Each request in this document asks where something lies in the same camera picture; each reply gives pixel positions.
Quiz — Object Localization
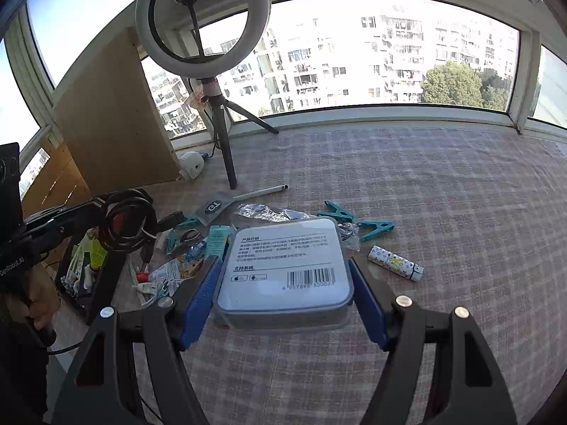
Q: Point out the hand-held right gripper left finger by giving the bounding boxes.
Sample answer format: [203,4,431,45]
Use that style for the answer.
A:
[51,254,224,425]

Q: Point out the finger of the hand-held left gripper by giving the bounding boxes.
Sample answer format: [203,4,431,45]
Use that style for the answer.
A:
[24,197,109,226]
[42,223,106,255]

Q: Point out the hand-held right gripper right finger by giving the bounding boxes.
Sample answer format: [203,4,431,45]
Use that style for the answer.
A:
[348,257,519,425]

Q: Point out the black storage box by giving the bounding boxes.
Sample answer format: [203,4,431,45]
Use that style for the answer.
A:
[55,226,131,325]

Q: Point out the black cable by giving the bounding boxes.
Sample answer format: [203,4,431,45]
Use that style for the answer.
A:
[97,188,184,266]

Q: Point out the grey tin box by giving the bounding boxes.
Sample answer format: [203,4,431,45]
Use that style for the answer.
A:
[213,217,355,332]

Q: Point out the person's left forearm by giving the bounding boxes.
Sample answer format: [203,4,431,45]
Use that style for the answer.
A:
[0,319,49,425]

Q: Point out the pink plaid cloth covered desktop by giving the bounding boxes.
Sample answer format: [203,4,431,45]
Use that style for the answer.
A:
[44,126,567,425]

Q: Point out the person's left hand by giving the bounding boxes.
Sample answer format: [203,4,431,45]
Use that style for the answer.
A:
[5,268,61,333]

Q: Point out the white patterned small tube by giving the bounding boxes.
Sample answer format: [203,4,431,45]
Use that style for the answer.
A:
[367,245,425,282]

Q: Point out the teal printed packet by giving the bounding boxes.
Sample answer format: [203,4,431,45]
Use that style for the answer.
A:
[206,225,231,257]

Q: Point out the small metal scissors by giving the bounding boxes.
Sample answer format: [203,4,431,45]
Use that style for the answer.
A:
[170,228,202,253]

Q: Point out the teal plastic clip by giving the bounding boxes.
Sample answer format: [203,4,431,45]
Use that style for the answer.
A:
[316,200,355,224]
[357,220,395,243]

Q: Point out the grey sachet with round logo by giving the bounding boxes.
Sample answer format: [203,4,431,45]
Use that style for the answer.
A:
[193,195,240,226]

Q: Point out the wooden board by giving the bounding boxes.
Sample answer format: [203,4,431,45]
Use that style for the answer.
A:
[20,27,183,220]

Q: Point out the clear foil wrapper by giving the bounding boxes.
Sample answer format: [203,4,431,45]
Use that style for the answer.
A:
[232,202,320,224]

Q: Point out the white stylus pen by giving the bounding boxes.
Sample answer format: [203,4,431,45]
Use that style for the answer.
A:
[230,184,290,203]

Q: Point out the red printed paper tag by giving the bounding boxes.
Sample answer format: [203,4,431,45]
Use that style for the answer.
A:
[185,87,210,111]

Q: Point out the white security camera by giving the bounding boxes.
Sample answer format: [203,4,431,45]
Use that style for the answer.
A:
[177,151,208,181]

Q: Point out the ring light power cord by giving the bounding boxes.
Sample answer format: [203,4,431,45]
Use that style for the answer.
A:
[201,106,222,160]

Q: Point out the white window frame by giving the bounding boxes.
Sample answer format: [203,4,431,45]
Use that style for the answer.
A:
[0,0,567,151]

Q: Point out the ring light with black tripod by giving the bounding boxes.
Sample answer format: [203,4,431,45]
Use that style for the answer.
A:
[135,0,281,191]

